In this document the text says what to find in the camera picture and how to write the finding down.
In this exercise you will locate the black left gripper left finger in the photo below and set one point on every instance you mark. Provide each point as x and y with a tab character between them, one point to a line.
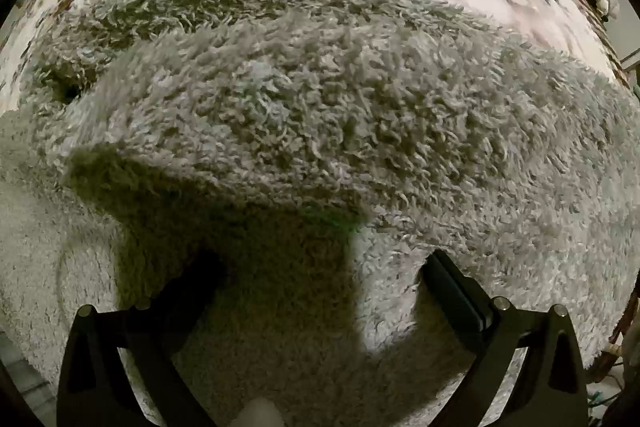
94	389

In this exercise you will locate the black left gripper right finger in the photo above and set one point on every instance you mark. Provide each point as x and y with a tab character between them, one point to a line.
551	387

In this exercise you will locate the grey fluffy fleece pants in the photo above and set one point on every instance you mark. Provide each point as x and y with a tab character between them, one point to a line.
285	166

